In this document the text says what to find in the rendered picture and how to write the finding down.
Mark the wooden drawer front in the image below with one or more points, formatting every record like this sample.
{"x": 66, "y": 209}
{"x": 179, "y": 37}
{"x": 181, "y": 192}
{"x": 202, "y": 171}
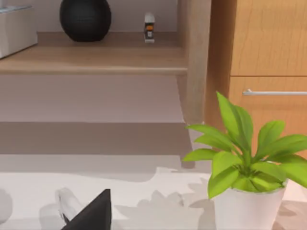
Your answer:
{"x": 271, "y": 112}

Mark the green plant in white pot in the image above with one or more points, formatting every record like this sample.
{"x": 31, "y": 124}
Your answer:
{"x": 244, "y": 182}

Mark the orange wooden cupboard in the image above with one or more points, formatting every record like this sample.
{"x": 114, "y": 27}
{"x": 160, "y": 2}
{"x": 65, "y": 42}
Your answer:
{"x": 219, "y": 72}

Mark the wooden cupboard door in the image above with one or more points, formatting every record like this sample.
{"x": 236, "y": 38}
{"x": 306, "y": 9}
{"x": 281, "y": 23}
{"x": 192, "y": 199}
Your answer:
{"x": 271, "y": 36}

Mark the pale wooden open shelf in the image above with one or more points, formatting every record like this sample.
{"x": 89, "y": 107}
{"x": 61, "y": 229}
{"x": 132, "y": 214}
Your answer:
{"x": 134, "y": 62}

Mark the white box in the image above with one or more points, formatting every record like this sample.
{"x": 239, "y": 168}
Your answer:
{"x": 14, "y": 31}

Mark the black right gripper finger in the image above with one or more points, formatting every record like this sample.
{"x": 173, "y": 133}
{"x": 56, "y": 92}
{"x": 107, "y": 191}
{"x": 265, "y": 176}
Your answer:
{"x": 97, "y": 213}

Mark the round black vase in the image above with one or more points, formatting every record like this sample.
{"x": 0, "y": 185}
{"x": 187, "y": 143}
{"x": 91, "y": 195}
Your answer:
{"x": 85, "y": 19}

